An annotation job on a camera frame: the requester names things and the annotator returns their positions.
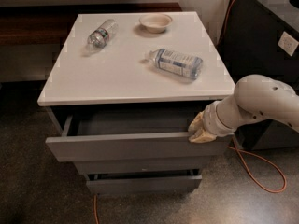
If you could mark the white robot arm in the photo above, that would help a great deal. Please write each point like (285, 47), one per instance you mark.
(255, 99)

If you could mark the dark wooden bench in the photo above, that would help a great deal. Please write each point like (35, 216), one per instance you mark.
(32, 37)

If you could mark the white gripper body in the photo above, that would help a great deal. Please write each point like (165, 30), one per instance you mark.
(212, 120)

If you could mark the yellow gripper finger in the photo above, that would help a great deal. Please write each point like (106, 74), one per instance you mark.
(197, 123)
(202, 137)

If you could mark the white paper bowl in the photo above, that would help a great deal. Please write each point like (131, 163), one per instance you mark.
(155, 22)

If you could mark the grey middle drawer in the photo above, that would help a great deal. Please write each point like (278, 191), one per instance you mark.
(142, 165)

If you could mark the green label plastic bottle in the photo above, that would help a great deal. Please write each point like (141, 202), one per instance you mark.
(100, 37)

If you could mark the grey top drawer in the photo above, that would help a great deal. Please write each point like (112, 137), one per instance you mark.
(111, 135)

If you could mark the grey bottom drawer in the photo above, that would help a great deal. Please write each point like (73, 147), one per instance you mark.
(181, 180)

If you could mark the grey drawer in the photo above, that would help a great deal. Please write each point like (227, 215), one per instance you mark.
(181, 180)
(142, 165)
(111, 135)

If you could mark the grey cabinet with white top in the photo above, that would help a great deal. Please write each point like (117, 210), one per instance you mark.
(119, 78)

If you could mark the blue label plastic bottle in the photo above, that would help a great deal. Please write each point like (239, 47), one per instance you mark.
(175, 62)

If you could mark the white wall outlet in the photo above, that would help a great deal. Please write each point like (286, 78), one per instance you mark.
(288, 43)

